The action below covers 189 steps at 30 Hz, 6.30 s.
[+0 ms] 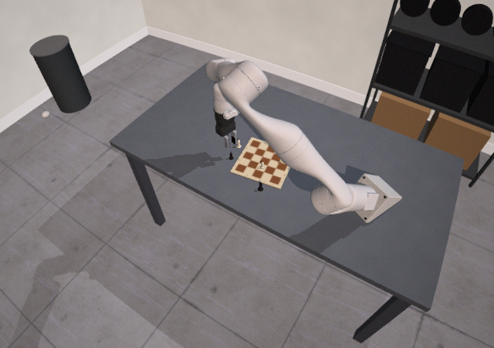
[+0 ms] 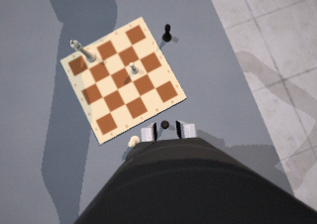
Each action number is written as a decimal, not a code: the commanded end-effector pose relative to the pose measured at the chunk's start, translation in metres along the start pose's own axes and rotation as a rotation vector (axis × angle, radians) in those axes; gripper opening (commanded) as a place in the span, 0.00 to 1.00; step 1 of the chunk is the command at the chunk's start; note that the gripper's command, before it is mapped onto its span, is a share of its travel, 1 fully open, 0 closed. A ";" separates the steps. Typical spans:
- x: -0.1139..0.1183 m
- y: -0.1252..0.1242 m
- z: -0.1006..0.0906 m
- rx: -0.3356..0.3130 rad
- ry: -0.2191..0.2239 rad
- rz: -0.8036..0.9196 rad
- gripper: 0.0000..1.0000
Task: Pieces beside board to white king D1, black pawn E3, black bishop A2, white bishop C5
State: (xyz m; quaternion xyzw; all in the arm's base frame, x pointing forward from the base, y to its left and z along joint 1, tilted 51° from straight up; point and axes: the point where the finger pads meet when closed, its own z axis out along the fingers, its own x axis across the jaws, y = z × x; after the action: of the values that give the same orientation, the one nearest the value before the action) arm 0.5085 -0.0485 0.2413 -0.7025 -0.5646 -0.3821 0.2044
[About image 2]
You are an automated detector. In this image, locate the white king chess piece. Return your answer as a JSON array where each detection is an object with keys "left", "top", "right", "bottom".
[{"left": 70, "top": 40, "right": 97, "bottom": 62}]

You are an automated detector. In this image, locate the white pawn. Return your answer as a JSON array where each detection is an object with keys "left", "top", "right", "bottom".
[{"left": 130, "top": 62, "right": 139, "bottom": 73}]

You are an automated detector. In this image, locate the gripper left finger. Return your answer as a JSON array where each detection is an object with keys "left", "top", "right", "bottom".
[{"left": 141, "top": 123, "right": 158, "bottom": 142}]

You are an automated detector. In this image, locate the chess board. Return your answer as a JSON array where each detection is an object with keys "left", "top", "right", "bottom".
[{"left": 60, "top": 17, "right": 187, "bottom": 144}]

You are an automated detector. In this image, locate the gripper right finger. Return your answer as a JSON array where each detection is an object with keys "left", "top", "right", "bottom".
[{"left": 175, "top": 121, "right": 196, "bottom": 139}]

